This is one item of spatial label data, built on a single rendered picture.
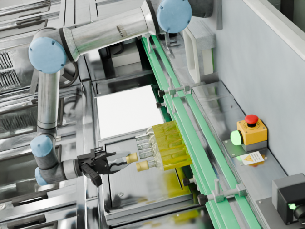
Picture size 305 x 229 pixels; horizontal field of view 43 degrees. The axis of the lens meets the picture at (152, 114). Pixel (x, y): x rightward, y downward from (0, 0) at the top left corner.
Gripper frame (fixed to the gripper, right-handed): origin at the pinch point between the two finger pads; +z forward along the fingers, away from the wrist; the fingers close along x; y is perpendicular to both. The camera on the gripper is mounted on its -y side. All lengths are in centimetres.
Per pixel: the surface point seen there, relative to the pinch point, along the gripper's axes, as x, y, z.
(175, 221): 16.6, -20.8, 11.8
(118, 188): 12.9, -0.8, -6.8
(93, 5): -23, 129, -3
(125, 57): 9, 114, 9
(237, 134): -20.5, -26.6, 34.6
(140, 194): 12.9, -7.0, 1.3
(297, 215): -19, -59, 37
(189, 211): 16.5, -17.8, 17.5
